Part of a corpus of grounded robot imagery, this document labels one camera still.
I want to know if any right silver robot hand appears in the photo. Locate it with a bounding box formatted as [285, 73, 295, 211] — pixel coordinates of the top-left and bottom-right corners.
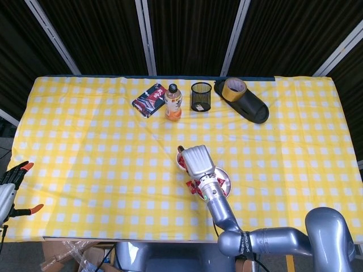
[177, 144, 217, 180]

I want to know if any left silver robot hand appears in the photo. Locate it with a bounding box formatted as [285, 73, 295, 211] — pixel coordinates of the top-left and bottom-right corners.
[0, 160, 45, 224]

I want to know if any white paper cup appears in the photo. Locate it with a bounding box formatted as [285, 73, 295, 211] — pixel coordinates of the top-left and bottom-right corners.
[176, 151, 189, 174]

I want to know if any silver metal plate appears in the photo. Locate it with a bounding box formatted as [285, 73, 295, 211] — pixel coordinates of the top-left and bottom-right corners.
[195, 167, 232, 201]

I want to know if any black mesh pen holder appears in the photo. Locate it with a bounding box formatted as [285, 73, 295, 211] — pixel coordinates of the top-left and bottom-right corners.
[189, 81, 213, 112]

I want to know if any orange juice bottle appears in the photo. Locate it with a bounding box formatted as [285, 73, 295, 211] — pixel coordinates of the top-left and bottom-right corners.
[163, 83, 183, 122]

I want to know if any yellow tape roll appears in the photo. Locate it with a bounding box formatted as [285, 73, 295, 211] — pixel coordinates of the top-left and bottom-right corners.
[221, 77, 248, 101]

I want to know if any brown cardboard box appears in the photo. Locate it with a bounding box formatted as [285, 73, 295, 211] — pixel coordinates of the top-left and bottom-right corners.
[42, 240, 114, 272]

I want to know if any black rubber slipper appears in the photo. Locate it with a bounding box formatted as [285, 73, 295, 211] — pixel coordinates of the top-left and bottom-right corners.
[213, 79, 269, 124]

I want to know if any dark blue printed box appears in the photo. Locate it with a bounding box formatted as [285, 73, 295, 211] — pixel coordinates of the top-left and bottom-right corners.
[132, 82, 168, 119]

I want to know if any yellow checked tablecloth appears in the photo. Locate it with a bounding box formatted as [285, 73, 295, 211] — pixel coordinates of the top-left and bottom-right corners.
[5, 75, 363, 244]

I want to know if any clear plastic wrap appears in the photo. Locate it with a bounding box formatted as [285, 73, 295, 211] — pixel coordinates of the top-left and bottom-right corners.
[39, 240, 97, 272]

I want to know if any grey robot torso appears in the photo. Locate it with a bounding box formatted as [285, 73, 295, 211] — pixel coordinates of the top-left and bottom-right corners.
[115, 242, 236, 272]

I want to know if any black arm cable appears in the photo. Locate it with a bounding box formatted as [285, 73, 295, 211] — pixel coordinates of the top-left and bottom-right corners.
[211, 216, 221, 237]

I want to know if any white metal frame post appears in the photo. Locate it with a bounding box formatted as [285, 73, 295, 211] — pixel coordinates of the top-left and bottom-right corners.
[24, 0, 82, 75]
[220, 0, 252, 77]
[0, 109, 20, 127]
[134, 0, 158, 76]
[313, 21, 363, 77]

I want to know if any black velcro strap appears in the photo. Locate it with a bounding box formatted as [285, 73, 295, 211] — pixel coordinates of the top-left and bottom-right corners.
[239, 231, 254, 260]

